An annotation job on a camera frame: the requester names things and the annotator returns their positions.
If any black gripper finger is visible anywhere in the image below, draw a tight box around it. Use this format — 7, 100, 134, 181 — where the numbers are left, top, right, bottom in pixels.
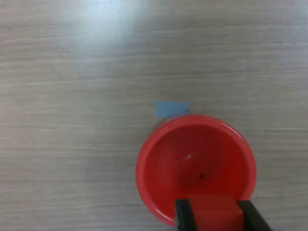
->
174, 198, 198, 231
237, 200, 275, 231

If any red cube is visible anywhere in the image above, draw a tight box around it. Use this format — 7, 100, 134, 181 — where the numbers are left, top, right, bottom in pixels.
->
189, 194, 244, 231

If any red plastic bin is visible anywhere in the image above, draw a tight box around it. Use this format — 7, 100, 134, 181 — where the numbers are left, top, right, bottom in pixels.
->
136, 115, 257, 228

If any blue tape piece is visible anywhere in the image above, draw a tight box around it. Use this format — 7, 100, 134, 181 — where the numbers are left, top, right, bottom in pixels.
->
156, 101, 190, 118

